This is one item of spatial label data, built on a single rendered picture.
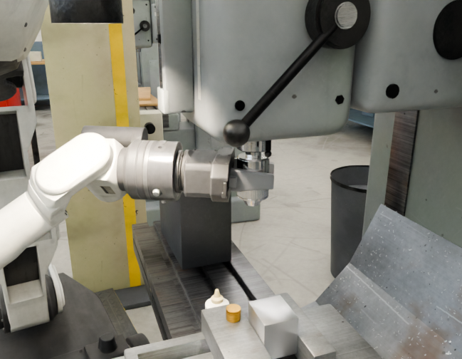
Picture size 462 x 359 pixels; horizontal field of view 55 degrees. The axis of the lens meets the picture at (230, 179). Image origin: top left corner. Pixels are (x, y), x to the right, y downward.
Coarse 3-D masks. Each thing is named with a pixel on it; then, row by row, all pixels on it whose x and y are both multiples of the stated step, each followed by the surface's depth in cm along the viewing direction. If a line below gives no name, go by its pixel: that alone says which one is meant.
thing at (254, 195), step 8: (240, 168) 63; (248, 168) 62; (256, 168) 62; (264, 168) 63; (240, 192) 64; (248, 192) 63; (256, 192) 63; (264, 192) 64; (248, 200) 64; (256, 200) 64
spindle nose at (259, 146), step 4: (248, 144) 61; (252, 144) 61; (256, 144) 61; (260, 144) 61; (264, 144) 61; (240, 148) 62; (244, 148) 62; (248, 148) 61; (252, 148) 61; (256, 148) 61; (260, 148) 61; (264, 148) 62
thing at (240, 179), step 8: (232, 168) 62; (232, 176) 62; (240, 176) 62; (248, 176) 62; (256, 176) 62; (264, 176) 61; (272, 176) 61; (232, 184) 61; (240, 184) 62; (248, 184) 62; (256, 184) 62; (264, 184) 62; (272, 184) 62
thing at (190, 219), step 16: (160, 208) 116; (176, 208) 99; (192, 208) 97; (208, 208) 98; (224, 208) 99; (176, 224) 101; (192, 224) 98; (208, 224) 99; (224, 224) 101; (176, 240) 103; (192, 240) 99; (208, 240) 100; (224, 240) 102; (176, 256) 105; (192, 256) 100; (208, 256) 102; (224, 256) 103
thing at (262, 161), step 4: (244, 152) 65; (240, 156) 64; (244, 156) 64; (264, 156) 64; (240, 160) 63; (244, 160) 62; (248, 160) 62; (252, 160) 62; (256, 160) 62; (260, 160) 62; (264, 160) 62; (268, 160) 63; (240, 164) 63; (244, 164) 62; (248, 164) 62; (252, 164) 62; (256, 164) 62; (260, 164) 62; (264, 164) 62
